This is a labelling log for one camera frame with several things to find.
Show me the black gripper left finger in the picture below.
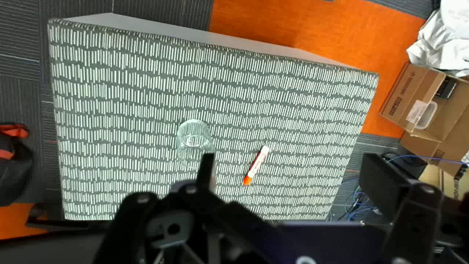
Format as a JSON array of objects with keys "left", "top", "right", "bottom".
[{"left": 93, "top": 153, "right": 232, "bottom": 264}]

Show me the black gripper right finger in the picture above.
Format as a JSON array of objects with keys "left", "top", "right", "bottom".
[{"left": 361, "top": 153, "right": 444, "bottom": 264}]

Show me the white marker with red cap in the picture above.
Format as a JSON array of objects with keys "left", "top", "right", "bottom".
[{"left": 242, "top": 144, "right": 273, "bottom": 188}]

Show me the clear glass cup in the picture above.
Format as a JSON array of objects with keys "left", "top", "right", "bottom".
[{"left": 176, "top": 118, "right": 213, "bottom": 153}]

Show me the large printed cardboard box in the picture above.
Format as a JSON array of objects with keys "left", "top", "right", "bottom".
[{"left": 380, "top": 62, "right": 469, "bottom": 179}]

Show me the white crumpled plastic sheet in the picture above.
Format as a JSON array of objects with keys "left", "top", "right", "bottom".
[{"left": 406, "top": 0, "right": 469, "bottom": 79}]

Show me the black bag with orange straps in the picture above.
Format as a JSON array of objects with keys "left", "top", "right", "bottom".
[{"left": 0, "top": 122, "right": 35, "bottom": 209}]

